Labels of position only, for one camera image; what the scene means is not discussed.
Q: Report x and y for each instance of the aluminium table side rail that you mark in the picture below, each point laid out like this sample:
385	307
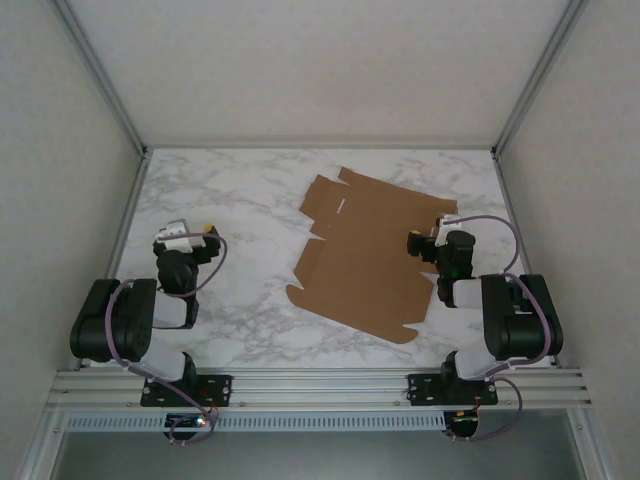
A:
126	225
510	200

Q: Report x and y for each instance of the brown cardboard paper box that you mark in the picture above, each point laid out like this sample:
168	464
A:
365	260

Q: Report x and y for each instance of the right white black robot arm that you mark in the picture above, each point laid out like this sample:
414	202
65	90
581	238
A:
520	325

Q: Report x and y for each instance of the aluminium corner frame post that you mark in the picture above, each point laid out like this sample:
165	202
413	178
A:
104	75
539	75

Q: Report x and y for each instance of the aluminium lower frame post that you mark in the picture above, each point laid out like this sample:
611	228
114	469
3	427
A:
42	445
595	445

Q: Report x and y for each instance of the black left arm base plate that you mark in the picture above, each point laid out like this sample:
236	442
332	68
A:
220	390

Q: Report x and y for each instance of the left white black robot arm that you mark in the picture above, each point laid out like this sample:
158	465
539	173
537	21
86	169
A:
170	310

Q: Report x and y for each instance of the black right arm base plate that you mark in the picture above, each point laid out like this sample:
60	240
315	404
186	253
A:
425	390

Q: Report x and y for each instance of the aluminium rear frame bar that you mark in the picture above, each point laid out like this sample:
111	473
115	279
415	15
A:
320	145

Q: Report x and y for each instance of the aluminium mounting rail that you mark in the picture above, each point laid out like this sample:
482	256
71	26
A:
320	390

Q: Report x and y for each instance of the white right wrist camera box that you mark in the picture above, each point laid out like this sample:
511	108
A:
444	222

